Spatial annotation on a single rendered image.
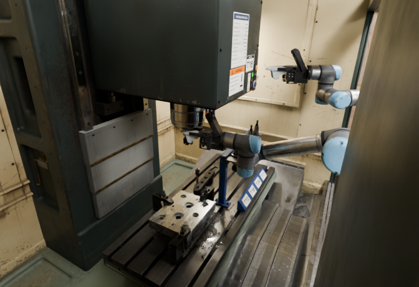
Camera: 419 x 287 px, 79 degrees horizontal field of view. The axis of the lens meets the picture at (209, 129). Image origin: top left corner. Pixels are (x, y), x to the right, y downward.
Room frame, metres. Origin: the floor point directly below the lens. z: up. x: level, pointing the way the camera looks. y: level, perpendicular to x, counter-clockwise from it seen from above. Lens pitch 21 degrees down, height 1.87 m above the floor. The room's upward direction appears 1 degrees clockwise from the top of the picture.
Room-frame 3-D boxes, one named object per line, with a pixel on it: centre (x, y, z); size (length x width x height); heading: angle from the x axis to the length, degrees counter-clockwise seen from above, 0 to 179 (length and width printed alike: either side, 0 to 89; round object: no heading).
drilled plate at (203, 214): (1.09, 0.13, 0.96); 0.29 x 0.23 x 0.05; 152
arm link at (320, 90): (1.26, -0.58, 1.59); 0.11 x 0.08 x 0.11; 3
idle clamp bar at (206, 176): (1.42, 0.03, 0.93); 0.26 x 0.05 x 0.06; 157
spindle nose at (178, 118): (1.10, 0.10, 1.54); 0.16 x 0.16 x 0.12
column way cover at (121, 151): (1.31, 0.49, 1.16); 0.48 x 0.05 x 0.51; 152
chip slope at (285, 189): (1.67, -0.21, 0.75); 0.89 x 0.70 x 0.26; 62
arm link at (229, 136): (1.03, -0.09, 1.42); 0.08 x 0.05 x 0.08; 158
